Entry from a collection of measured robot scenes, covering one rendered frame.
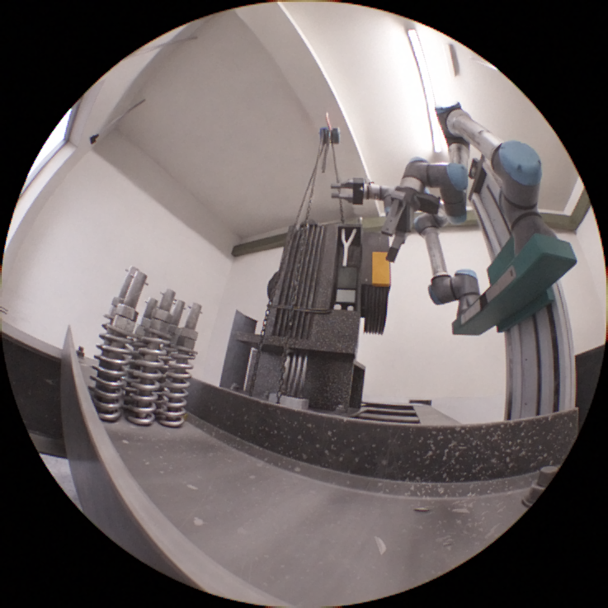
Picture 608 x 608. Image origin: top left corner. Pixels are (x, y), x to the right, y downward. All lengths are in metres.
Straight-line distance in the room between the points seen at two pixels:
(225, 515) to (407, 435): 0.16
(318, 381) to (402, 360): 1.34
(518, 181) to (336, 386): 0.84
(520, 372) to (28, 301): 3.34
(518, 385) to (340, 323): 0.80
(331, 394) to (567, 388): 0.80
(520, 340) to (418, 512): 0.86
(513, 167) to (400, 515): 0.64
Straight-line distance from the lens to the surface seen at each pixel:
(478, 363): 2.17
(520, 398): 0.96
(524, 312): 0.86
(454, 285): 1.08
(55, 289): 2.61
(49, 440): 0.72
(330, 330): 0.95
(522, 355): 0.97
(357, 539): 0.15
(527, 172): 0.62
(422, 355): 2.08
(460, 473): 0.22
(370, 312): 0.99
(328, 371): 0.82
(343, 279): 1.08
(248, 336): 0.78
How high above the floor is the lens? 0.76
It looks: 20 degrees up
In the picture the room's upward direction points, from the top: 9 degrees clockwise
